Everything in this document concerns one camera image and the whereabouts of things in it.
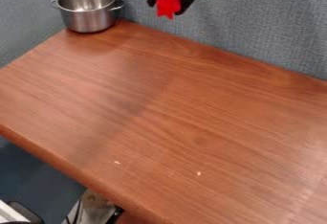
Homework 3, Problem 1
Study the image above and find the metal table leg frame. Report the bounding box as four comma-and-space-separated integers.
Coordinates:
63, 190, 124, 224

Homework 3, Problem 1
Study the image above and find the white object at corner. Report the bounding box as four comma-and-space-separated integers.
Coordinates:
0, 200, 44, 224

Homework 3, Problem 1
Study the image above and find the stainless steel pot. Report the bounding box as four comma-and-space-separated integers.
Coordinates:
51, 0, 125, 34

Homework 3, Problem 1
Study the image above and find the red rectangular block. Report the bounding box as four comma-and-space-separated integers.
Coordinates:
156, 0, 181, 19

